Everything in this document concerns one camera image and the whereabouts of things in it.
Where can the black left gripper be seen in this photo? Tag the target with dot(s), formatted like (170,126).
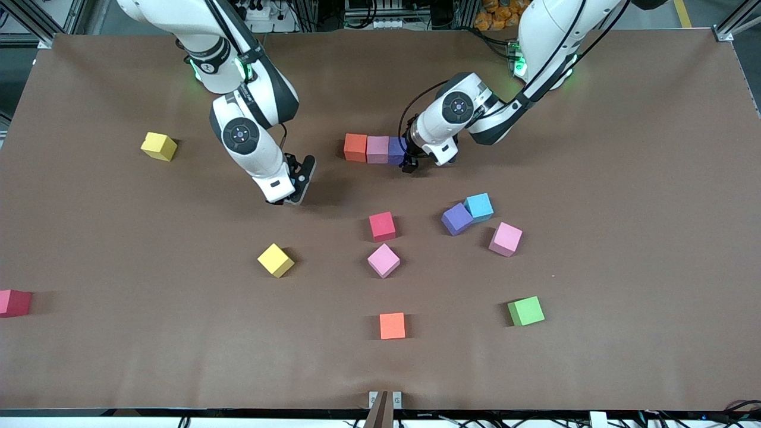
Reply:
(409,157)

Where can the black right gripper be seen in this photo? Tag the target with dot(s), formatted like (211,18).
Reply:
(289,160)

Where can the dark violet foam cube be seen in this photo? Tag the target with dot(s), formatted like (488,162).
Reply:
(396,150)

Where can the pink foam cube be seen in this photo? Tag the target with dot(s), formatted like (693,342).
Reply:
(505,239)
(383,260)
(377,148)

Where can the orange foam cube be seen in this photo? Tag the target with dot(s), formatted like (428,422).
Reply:
(355,147)
(392,326)

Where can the red foam cube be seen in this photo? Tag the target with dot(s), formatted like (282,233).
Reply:
(381,226)
(14,302)

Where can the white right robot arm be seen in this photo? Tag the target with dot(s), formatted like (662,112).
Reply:
(250,142)

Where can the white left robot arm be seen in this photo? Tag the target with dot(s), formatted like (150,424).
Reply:
(535,35)

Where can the light purple foam cube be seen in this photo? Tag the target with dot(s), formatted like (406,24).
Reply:
(456,219)

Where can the blue foam cube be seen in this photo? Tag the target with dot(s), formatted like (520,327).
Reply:
(478,207)

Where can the yellow foam cube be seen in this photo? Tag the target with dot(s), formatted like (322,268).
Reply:
(275,260)
(159,146)

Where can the white power strip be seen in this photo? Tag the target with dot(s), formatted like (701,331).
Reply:
(380,24)
(267,15)

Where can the bag of orange snacks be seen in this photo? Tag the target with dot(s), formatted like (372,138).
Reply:
(496,16)

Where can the green foam cube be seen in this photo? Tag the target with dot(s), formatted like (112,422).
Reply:
(525,311)

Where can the large table cover sheet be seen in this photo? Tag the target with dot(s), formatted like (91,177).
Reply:
(178,356)

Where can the small metal bracket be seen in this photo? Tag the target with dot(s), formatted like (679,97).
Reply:
(373,399)

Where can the aluminium frame profile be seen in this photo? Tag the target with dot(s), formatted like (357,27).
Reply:
(71,18)
(737,21)

